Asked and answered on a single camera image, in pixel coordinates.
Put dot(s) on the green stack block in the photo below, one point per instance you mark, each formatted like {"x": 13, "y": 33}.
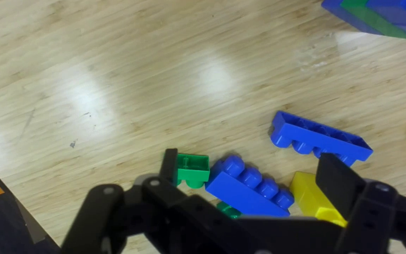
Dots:
{"x": 377, "y": 22}

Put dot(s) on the blue long block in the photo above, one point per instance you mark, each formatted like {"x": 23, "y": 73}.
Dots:
{"x": 320, "y": 139}

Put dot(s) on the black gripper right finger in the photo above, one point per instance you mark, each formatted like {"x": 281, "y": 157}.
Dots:
{"x": 353, "y": 193}

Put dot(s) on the small green block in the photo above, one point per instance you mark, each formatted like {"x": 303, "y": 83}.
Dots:
{"x": 229, "y": 211}

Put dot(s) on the low blue stack block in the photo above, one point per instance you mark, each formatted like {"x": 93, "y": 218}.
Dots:
{"x": 339, "y": 12}

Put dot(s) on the wide blue block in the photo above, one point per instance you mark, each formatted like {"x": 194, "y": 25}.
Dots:
{"x": 247, "y": 188}

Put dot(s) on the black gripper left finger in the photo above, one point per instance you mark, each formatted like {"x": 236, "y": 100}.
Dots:
{"x": 168, "y": 164}

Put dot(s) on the large yellow block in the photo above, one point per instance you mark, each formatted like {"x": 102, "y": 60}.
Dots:
{"x": 313, "y": 198}

